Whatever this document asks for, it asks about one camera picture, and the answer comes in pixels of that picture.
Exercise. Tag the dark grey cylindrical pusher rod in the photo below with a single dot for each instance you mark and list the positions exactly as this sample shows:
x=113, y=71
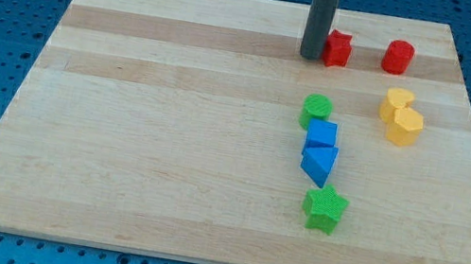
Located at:
x=318, y=23

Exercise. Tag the green star block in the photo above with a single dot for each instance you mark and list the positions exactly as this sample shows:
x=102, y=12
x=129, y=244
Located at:
x=324, y=208

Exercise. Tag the yellow heart block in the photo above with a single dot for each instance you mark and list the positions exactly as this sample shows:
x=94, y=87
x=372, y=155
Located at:
x=395, y=99

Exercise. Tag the blue triangle block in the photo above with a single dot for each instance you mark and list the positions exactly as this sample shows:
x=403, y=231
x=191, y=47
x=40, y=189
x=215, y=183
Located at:
x=318, y=163

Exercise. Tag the red cylinder block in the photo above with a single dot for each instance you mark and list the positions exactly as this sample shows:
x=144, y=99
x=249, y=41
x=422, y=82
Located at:
x=398, y=57

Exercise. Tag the blue cube block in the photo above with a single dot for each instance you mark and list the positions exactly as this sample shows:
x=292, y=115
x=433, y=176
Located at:
x=321, y=134

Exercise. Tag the green cylinder block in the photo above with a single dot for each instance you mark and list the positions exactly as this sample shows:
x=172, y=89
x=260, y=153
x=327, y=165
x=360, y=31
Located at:
x=315, y=106

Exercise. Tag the red star block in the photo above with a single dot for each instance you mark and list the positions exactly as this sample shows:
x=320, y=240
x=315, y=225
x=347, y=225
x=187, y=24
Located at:
x=337, y=49

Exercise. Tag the light wooden board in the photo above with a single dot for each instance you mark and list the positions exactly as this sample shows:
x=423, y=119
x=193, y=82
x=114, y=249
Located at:
x=170, y=128

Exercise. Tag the yellow hexagon block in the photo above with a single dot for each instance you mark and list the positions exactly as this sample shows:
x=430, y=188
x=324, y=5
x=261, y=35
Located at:
x=404, y=127

